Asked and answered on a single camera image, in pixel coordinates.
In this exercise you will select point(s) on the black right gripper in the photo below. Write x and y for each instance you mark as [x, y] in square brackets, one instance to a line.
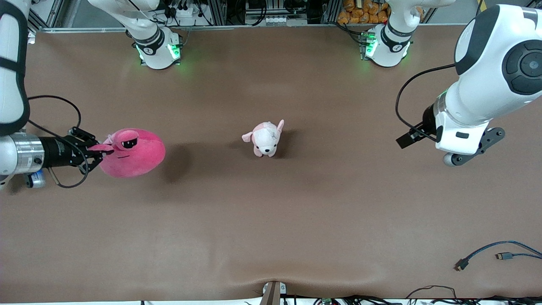
[56, 151]

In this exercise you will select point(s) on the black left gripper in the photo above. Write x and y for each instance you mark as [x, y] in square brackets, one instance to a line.
[427, 119]

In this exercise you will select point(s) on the round pink plush toy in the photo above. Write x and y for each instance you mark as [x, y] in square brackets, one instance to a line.
[135, 156]

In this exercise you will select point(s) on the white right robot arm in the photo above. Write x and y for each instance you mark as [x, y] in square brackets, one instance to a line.
[12, 63]

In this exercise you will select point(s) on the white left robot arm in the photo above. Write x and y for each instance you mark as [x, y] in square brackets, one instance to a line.
[487, 97]

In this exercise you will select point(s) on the orange plush toy pile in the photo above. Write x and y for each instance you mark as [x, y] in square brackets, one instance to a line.
[360, 12]

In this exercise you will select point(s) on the small pale pink dog plush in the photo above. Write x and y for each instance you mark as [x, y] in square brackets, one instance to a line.
[264, 140]

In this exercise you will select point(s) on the white power strip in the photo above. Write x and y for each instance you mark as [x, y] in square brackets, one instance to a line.
[188, 17]

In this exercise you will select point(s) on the white terminal block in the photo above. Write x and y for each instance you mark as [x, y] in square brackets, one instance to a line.
[266, 20]

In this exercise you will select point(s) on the aluminium frame profile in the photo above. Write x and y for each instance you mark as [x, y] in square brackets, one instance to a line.
[46, 12]

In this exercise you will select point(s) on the aluminium table edge rail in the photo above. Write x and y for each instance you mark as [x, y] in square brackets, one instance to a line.
[275, 27]

